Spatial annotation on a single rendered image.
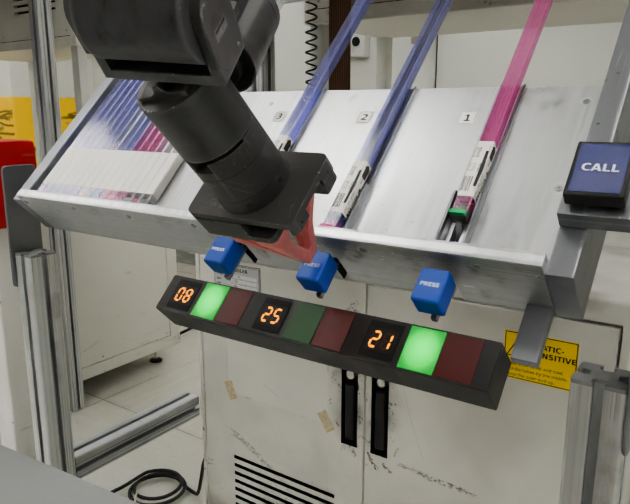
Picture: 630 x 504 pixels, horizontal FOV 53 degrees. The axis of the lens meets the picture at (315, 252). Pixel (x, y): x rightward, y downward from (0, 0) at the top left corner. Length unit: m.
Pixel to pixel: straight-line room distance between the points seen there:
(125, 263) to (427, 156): 1.52
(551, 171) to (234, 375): 0.74
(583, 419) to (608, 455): 0.03
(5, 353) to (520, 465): 0.94
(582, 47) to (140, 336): 1.78
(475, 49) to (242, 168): 2.21
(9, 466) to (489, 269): 0.36
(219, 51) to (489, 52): 2.25
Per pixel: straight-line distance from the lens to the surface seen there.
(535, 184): 0.55
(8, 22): 2.18
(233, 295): 0.60
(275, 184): 0.45
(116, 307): 2.03
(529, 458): 0.91
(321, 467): 1.09
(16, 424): 1.42
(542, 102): 0.61
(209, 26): 0.36
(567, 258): 0.49
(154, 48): 0.37
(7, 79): 3.79
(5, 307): 1.34
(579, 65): 2.49
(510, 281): 0.50
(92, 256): 1.95
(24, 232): 0.98
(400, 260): 0.53
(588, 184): 0.48
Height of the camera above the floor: 0.83
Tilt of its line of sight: 13 degrees down
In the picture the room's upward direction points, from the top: straight up
